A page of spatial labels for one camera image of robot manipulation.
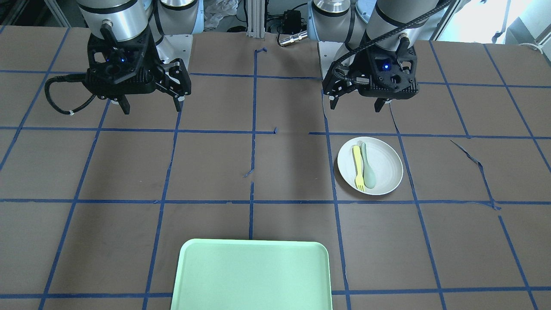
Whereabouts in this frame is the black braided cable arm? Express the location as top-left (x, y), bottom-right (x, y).
top-left (44, 74), bottom-right (97, 116)
top-left (334, 0), bottom-right (458, 82)

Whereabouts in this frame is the yellow plastic fork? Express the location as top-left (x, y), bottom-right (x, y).
top-left (352, 145), bottom-right (366, 192)

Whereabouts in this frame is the light green tray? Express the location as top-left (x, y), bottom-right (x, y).
top-left (171, 238), bottom-right (333, 310)

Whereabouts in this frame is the black power adapter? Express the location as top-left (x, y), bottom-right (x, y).
top-left (281, 9), bottom-right (303, 35)

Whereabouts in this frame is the aluminium frame post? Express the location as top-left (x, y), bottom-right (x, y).
top-left (244, 0), bottom-right (267, 40)

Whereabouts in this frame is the silver cylindrical connector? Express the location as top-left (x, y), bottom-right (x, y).
top-left (277, 30), bottom-right (308, 47)

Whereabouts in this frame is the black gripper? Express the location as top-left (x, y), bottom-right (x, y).
top-left (84, 31), bottom-right (192, 115)
top-left (322, 45), bottom-right (419, 113)

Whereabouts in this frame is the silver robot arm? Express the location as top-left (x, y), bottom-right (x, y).
top-left (307, 0), bottom-right (449, 112)
top-left (77, 0), bottom-right (204, 114)

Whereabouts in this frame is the white round plate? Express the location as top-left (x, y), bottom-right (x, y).
top-left (337, 136), bottom-right (404, 196)

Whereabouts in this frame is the pale green plastic spoon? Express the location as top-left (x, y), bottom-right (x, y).
top-left (360, 143), bottom-right (377, 189)

